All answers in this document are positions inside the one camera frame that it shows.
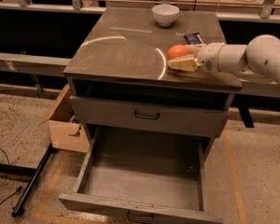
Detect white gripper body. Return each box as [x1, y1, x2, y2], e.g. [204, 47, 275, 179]
[198, 43, 225, 73]

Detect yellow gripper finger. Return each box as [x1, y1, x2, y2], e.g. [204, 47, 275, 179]
[167, 55, 200, 72]
[187, 44, 205, 55]

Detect orange fruit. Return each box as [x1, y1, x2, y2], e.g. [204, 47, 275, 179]
[167, 45, 190, 60]

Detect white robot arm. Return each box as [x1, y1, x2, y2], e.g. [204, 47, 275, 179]
[167, 35, 280, 87]

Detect grey upper drawer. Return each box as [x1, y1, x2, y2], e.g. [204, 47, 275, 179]
[70, 95, 229, 137]

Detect grey wooden drawer cabinet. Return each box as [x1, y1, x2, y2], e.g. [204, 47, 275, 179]
[63, 7, 244, 147]

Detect grey open lower drawer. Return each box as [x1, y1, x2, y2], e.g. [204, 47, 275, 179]
[59, 126, 223, 224]

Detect dark blue snack packet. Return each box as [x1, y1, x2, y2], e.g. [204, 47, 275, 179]
[184, 33, 203, 45]

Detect white ceramic bowl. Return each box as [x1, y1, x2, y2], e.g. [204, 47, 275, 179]
[152, 4, 179, 26]

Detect cardboard box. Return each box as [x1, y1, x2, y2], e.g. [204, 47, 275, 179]
[40, 84, 90, 153]

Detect black metal floor bar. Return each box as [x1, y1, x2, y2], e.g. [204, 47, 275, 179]
[11, 144, 53, 217]

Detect grey metal rail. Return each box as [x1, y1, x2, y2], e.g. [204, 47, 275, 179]
[0, 52, 70, 77]

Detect black floor cable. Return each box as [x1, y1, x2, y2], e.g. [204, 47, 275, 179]
[0, 186, 23, 217]

